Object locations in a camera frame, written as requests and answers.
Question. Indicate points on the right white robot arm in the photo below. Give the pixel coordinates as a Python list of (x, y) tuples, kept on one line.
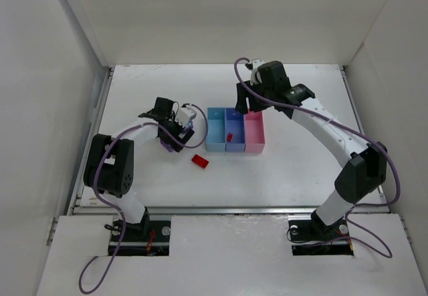
[(363, 162)]

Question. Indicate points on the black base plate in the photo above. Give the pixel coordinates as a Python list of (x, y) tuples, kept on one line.
[(152, 242), (307, 240)]

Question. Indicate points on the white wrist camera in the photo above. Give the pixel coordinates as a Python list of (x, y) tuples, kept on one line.
[(253, 66), (185, 115)]

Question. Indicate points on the aluminium rail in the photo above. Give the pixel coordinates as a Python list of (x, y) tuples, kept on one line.
[(205, 210)]

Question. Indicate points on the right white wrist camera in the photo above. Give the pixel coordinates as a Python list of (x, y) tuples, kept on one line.
[(253, 66)]

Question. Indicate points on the large red lego brick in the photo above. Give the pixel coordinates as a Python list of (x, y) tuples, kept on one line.
[(200, 161)]

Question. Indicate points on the dark blue container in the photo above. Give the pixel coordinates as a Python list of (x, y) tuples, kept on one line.
[(234, 123)]

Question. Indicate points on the pink container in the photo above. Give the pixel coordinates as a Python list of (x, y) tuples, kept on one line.
[(254, 132)]

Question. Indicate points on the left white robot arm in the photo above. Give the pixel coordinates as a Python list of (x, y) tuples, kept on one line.
[(109, 169)]

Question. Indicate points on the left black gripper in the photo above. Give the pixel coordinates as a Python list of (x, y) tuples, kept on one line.
[(180, 135)]

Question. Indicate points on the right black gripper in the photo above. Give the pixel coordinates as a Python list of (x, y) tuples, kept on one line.
[(247, 93)]

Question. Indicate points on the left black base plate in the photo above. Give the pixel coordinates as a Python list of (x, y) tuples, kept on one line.
[(152, 242)]

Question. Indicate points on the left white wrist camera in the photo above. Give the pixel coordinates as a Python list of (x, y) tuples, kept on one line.
[(185, 115)]

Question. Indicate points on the purple yellow lego flower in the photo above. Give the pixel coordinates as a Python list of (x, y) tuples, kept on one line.
[(181, 134)]

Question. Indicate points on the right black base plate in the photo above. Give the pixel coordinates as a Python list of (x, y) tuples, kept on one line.
[(307, 240)]

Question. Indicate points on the light blue container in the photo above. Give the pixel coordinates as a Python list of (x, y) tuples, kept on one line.
[(215, 141)]

